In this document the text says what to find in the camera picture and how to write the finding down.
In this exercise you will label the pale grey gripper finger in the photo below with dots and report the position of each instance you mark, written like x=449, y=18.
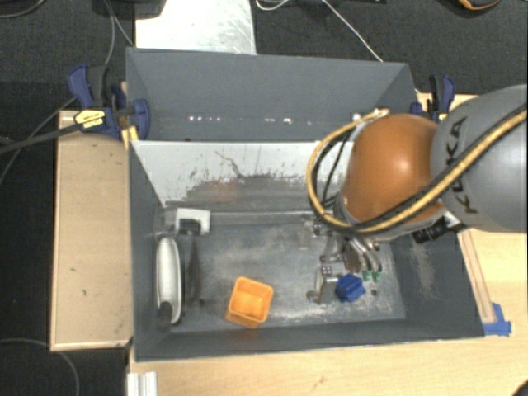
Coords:
x=326, y=288
x=307, y=235

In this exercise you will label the blue toy block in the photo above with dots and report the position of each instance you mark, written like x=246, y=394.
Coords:
x=350, y=288

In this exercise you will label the orange plastic cup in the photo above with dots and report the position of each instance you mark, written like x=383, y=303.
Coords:
x=249, y=303

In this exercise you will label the white and clear plastic piece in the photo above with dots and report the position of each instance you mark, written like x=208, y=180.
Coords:
x=194, y=217

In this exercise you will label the grey metal bin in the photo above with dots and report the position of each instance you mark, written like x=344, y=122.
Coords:
x=264, y=97

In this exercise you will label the black cylinder on white bracket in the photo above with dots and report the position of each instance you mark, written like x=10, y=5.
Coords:
x=429, y=232

